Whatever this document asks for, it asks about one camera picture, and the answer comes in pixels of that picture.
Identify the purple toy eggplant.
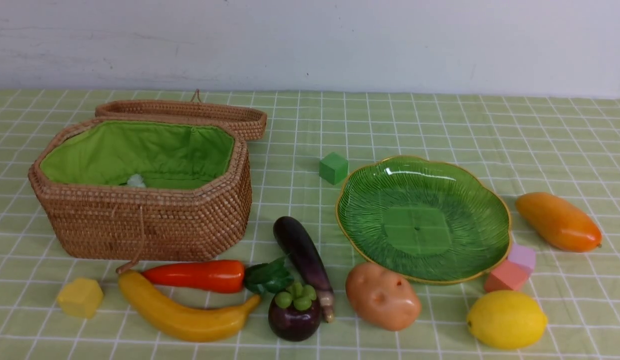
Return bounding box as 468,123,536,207
273,216,335,323

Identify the red toy chili pepper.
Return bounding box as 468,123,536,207
142,257,294,295

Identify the dark purple toy mangosteen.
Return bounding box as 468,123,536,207
268,281,321,342

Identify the brown toy potato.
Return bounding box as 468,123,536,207
345,262,422,332

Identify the yellow toy banana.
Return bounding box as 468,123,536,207
118,269,262,343

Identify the yellow toy lemon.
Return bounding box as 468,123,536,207
467,290,548,350

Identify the orange toy mango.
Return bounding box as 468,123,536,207
515,192,602,253

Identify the green foam cube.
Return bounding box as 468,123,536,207
319,152,349,185

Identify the woven wicker basket lid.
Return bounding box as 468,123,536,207
95,89,268,141

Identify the green checkered tablecloth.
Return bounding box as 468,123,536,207
0,89,620,360

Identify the green glass leaf plate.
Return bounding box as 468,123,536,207
335,155,513,285

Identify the woven wicker basket green lining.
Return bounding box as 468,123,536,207
28,116,252,262

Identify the pink foam cube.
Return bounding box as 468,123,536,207
483,260,529,293

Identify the lilac foam cube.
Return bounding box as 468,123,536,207
508,243,536,275

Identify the yellow foam block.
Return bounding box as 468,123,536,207
57,277,104,319

